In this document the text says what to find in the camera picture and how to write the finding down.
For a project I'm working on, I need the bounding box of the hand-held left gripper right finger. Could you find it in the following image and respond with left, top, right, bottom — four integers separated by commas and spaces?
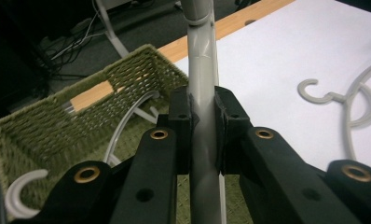
214, 86, 361, 224

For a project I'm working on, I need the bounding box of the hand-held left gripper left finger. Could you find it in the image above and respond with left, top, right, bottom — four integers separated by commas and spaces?
108, 86, 196, 224

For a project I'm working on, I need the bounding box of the grey plastic clothes hanger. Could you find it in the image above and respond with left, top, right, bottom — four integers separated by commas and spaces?
180, 0, 228, 224
297, 59, 371, 161
5, 90, 161, 220

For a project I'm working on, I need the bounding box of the green woven basket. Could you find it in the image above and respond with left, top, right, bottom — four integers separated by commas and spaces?
0, 43, 253, 224

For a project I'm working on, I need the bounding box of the white foam board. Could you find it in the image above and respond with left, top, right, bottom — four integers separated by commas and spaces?
173, 0, 371, 175

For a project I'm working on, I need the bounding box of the white metal stand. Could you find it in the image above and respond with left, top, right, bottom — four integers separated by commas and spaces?
92, 0, 131, 59

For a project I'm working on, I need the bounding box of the tangle of floor cables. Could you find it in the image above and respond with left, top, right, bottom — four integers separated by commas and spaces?
45, 10, 104, 62

